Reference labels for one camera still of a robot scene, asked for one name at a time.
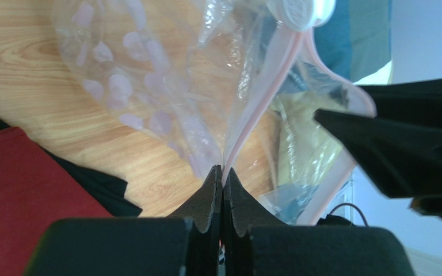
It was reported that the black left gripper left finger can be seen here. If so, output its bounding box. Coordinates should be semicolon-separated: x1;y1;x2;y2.
24;166;222;275

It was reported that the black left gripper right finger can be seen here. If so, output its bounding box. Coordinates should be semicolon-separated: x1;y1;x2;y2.
223;171;414;275

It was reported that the blue beige checked pillow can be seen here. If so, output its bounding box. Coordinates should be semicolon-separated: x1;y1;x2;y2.
314;1;393;85

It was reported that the black folded cloth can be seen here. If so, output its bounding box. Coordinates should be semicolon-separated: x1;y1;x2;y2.
0;119;142;221

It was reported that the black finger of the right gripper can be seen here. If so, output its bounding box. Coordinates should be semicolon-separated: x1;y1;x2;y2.
314;110;442;198

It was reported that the dark red folded cloth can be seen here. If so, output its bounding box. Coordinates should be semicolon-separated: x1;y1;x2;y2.
0;127;109;275

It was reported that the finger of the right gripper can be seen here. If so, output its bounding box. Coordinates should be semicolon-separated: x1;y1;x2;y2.
360;79;442;129

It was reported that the clear zip top bag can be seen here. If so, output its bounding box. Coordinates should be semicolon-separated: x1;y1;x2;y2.
51;1;376;225

